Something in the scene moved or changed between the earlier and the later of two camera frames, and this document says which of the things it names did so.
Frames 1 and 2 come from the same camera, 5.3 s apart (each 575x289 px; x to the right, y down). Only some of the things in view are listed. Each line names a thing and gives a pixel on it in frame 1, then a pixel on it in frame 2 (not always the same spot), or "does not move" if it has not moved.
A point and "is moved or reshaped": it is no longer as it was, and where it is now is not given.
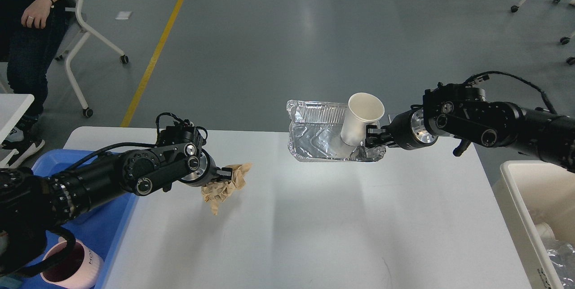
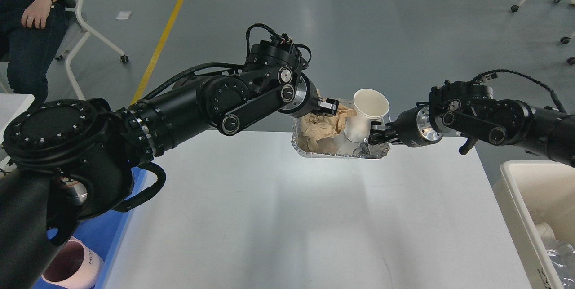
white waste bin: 536,200 does not move
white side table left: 12,107 does not move
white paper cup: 364,109 is moved or reshaped
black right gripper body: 408,131 does not move
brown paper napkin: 216,193 -> 319,131
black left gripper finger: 216,181 -> 324,112
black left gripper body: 207,171 -> 307,100
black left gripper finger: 224,174 -> 330,106
